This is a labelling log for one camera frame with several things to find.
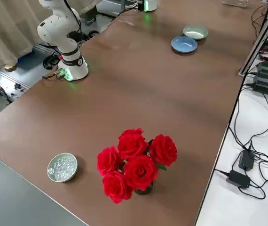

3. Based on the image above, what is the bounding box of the blue plate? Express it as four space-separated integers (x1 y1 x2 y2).
171 36 198 54

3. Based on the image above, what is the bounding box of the green plate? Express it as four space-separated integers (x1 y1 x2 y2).
182 25 209 40

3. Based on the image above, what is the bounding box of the red artificial rose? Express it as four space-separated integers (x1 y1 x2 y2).
149 134 178 167
124 154 159 192
97 145 123 177
102 170 134 204
118 128 150 160

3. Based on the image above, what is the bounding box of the dark flower vase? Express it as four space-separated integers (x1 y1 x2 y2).
133 180 154 196

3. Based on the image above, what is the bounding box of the dish of clear beads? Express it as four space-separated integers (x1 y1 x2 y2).
46 152 79 183

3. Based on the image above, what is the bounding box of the black power adapter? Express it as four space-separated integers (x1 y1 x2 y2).
238 150 256 171
226 169 251 189

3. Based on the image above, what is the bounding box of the clear and wooden cup rack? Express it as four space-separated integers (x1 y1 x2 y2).
221 0 249 8

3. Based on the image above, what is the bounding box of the beige curtain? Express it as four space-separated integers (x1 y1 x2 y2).
0 0 102 76

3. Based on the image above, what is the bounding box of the coiled black cable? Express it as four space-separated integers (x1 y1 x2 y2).
42 54 62 70

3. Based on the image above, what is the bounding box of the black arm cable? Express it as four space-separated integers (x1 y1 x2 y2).
63 0 83 41

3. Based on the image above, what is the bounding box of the aluminium frame post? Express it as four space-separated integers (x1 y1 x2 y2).
238 0 268 76

